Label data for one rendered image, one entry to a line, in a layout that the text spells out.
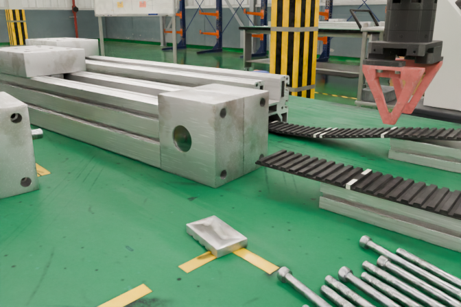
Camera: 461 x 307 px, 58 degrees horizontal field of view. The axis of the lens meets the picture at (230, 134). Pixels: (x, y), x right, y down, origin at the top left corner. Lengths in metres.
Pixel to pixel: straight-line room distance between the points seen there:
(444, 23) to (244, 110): 0.56
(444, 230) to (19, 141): 0.41
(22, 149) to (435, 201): 0.40
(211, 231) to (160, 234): 0.05
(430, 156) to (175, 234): 0.34
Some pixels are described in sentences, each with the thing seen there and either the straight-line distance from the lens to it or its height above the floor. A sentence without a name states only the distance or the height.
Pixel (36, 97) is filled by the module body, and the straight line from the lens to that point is 0.75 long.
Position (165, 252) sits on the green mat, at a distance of 0.35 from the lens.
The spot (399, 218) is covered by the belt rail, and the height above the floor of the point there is 0.79.
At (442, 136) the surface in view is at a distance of 0.55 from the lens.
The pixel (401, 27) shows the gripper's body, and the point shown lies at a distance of 0.55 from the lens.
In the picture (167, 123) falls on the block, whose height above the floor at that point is 0.84.
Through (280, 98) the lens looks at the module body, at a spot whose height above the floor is 0.83.
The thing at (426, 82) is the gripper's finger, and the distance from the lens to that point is 0.61.
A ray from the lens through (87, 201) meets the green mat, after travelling 0.45.
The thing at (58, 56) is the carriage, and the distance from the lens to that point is 0.78.
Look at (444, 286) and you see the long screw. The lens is 0.33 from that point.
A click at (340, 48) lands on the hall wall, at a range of 9.39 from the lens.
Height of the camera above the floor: 0.96
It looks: 16 degrees down
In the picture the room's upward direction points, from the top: straight up
